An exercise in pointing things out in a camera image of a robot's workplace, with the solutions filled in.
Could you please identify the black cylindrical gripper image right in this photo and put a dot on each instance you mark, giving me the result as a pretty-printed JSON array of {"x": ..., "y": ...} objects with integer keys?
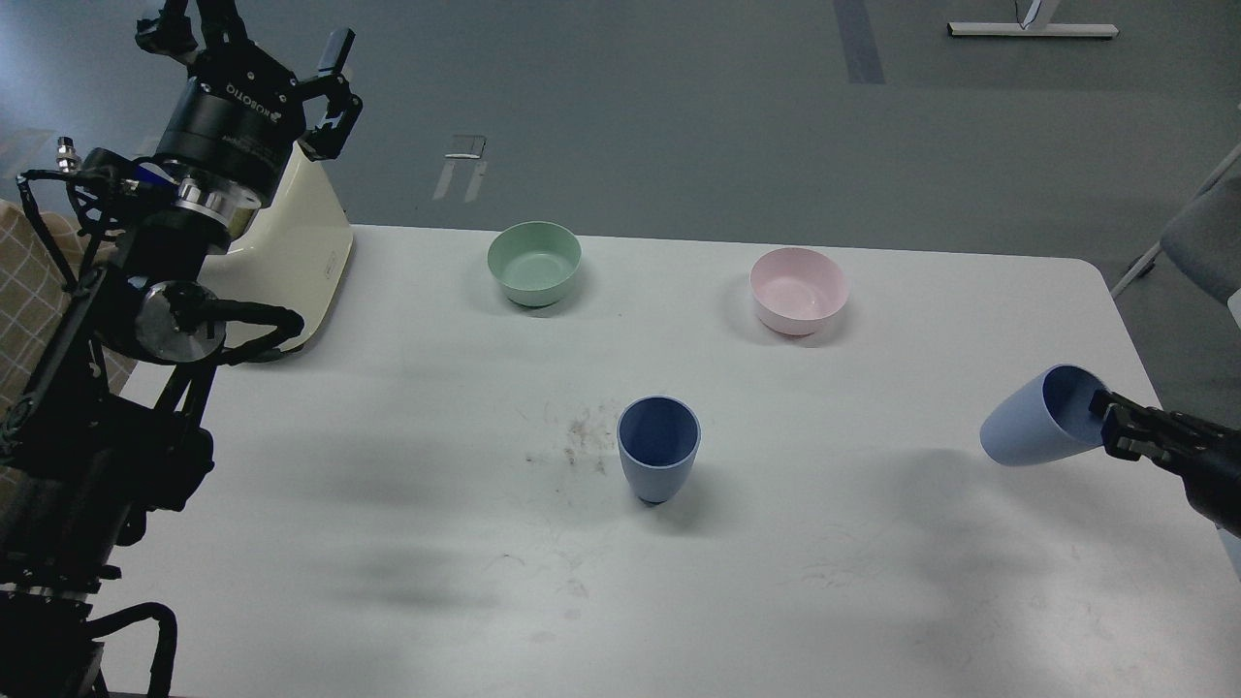
[{"x": 1203, "y": 454}]

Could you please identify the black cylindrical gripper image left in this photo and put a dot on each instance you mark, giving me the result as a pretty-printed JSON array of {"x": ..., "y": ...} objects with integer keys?
[{"x": 237, "y": 117}]

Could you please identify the blue cup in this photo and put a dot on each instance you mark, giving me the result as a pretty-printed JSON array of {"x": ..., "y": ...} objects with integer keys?
[
  {"x": 1047, "y": 419},
  {"x": 658, "y": 440}
]

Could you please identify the cream toaster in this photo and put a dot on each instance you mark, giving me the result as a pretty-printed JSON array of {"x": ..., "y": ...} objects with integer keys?
[{"x": 292, "y": 254}]

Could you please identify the grey chair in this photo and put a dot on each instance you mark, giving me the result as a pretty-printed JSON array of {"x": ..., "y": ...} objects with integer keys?
[{"x": 1202, "y": 240}]

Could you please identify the beige checked cloth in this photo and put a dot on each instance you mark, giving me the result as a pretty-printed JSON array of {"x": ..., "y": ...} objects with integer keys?
[{"x": 31, "y": 302}]

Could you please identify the green bowl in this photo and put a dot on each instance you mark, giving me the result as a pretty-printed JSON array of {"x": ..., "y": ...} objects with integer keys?
[{"x": 535, "y": 263}]

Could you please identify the pink bowl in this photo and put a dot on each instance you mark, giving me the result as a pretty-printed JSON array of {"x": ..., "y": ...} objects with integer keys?
[{"x": 797, "y": 291}]

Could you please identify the white table leg base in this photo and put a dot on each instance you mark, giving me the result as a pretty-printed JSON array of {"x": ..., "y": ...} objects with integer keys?
[{"x": 1036, "y": 23}]

